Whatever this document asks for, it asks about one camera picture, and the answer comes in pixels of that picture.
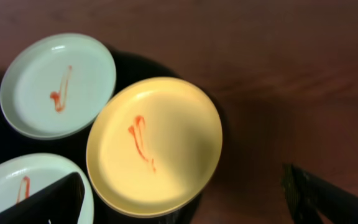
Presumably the light blue plate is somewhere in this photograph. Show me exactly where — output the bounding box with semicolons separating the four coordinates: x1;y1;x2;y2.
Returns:
0;153;94;224
0;33;116;140

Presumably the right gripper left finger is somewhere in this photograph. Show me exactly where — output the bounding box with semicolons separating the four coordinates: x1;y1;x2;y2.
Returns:
0;172;85;224

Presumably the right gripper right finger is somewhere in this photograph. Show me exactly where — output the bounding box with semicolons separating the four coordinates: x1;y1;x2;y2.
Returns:
281;164;358;223

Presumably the yellow plate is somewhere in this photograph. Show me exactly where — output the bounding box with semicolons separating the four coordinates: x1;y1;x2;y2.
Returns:
86;77;223;218

